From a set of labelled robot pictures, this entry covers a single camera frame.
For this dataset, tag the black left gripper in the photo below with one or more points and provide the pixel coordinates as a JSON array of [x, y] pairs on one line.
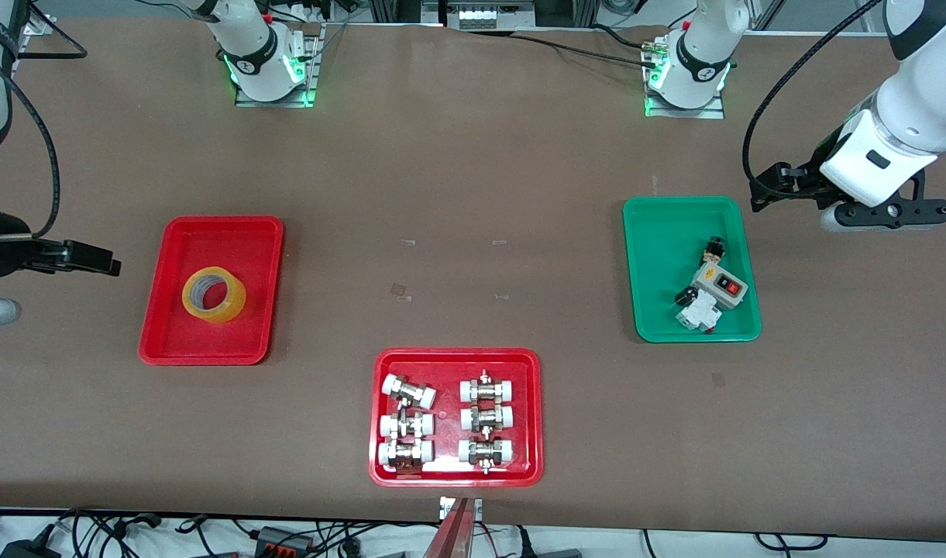
[[807, 177]]

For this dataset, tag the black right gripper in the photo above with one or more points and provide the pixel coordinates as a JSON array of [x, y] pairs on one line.
[[0, 252]]

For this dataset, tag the yellow tape roll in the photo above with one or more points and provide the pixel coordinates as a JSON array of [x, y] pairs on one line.
[[236, 302]]

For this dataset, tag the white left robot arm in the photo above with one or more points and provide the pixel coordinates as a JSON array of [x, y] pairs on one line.
[[693, 66]]

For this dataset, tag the empty red plastic tray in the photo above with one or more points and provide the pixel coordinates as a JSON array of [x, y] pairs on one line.
[[213, 232]]

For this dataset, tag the green plastic tray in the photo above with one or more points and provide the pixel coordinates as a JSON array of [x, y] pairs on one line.
[[662, 310]]

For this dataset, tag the red tray with fittings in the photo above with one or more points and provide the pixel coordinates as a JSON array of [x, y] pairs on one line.
[[449, 364]]

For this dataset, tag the small black yellow connector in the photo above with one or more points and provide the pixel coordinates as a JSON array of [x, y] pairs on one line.
[[717, 249]]

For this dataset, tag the small black knob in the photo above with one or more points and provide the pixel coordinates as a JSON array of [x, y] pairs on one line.
[[686, 297]]

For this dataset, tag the white circuit breaker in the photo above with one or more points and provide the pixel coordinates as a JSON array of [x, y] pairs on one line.
[[697, 314]]

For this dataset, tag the black power adapter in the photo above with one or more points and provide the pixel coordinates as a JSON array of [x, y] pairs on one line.
[[27, 549]]

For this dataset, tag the white device behind table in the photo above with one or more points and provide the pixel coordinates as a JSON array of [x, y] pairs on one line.
[[484, 14]]

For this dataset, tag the metal pipe fitting white caps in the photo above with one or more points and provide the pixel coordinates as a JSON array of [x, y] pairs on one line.
[[487, 418], [486, 452], [409, 391], [487, 389], [407, 425], [405, 453]]

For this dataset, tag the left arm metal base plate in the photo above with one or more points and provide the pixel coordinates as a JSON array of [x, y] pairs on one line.
[[717, 110]]

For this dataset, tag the grey switch box red button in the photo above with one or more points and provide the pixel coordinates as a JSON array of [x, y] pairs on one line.
[[720, 285]]

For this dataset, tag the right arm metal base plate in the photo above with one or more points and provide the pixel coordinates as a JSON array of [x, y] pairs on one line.
[[311, 70]]

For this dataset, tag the red camera mount pole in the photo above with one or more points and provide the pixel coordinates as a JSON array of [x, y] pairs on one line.
[[453, 535]]

